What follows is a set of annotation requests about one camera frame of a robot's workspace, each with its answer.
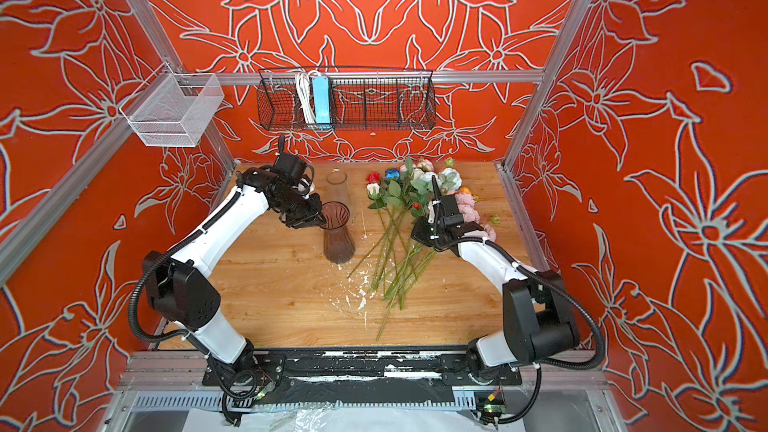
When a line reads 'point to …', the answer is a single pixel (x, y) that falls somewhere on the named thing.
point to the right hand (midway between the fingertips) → (407, 230)
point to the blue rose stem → (391, 173)
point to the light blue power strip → (322, 101)
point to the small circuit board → (492, 407)
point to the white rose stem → (373, 191)
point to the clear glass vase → (338, 188)
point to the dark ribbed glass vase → (338, 242)
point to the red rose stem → (373, 177)
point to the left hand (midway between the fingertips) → (326, 218)
